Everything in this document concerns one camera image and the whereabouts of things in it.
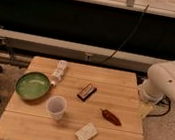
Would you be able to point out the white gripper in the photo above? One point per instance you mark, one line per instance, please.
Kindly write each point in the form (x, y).
(148, 93)

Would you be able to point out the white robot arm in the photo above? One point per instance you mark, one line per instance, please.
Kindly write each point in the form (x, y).
(160, 82)

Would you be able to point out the dried red chili pepper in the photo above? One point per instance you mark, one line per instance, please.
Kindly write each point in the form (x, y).
(109, 116)

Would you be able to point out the beige sponge block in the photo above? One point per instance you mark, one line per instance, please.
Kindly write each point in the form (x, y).
(87, 132)

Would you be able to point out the clear plastic bottle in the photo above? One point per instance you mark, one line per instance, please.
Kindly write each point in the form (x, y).
(59, 72)

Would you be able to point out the green bowl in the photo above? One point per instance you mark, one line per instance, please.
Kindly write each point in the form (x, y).
(32, 85)

